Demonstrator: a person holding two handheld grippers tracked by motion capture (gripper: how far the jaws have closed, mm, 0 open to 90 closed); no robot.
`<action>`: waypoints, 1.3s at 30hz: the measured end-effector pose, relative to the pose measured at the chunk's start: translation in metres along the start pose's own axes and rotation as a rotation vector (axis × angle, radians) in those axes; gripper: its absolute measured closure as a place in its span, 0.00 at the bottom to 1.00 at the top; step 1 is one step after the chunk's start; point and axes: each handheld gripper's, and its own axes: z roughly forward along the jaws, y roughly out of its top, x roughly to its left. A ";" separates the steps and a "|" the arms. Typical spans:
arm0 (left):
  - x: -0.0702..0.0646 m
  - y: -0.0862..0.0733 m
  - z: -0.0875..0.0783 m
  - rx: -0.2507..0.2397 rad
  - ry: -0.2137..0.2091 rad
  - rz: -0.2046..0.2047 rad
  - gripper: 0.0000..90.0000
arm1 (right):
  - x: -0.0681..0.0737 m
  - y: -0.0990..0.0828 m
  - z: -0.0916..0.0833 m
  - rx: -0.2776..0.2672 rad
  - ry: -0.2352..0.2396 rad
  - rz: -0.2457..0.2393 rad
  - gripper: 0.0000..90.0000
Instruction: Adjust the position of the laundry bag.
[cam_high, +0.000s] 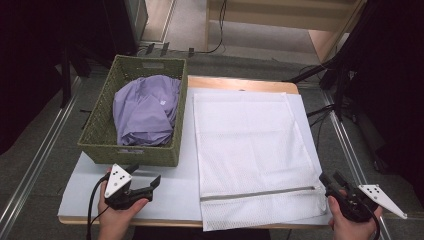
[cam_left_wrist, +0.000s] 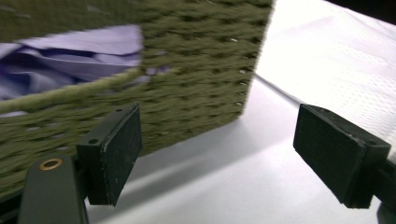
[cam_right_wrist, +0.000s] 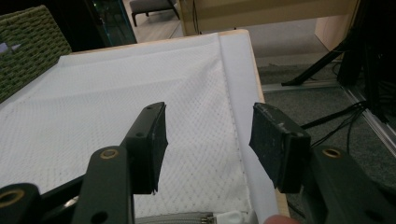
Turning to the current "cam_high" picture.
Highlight black floor cables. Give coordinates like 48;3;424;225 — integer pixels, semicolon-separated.
306;103;336;142

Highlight white mesh laundry bag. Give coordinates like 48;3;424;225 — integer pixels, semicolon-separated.
193;92;328;232

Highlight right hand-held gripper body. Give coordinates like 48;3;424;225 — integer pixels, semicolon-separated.
324;183;409;223

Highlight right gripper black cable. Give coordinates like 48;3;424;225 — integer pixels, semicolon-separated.
361;199;382;240

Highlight grey cabinet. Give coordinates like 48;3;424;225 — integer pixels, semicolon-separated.
124;0;149;43

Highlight purple garment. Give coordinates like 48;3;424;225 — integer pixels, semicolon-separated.
112;74;183;147

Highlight white table mat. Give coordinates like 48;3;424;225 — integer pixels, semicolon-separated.
57;87;338;227

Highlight wooden shelf unit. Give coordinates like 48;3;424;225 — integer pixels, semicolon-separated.
204;0;368;63

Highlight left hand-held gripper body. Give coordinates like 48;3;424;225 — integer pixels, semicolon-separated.
104;163;155;211

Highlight black metal stand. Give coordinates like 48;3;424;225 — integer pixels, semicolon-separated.
59;43;114;109
283;0;384;122

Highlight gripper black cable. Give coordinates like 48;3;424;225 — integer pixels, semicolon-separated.
361;199;382;240
86;174;112;240

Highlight person's right hand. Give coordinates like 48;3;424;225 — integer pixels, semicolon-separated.
327;194;384;240

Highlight green woven basket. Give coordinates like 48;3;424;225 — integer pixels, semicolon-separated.
77;54;188;168

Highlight metal floor rail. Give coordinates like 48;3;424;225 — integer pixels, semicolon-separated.
319;88;393;240
0;74;83;232

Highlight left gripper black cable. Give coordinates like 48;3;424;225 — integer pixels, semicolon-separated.
86;174;112;240

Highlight hanging black cable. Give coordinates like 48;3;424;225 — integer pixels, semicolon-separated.
196;0;229;55

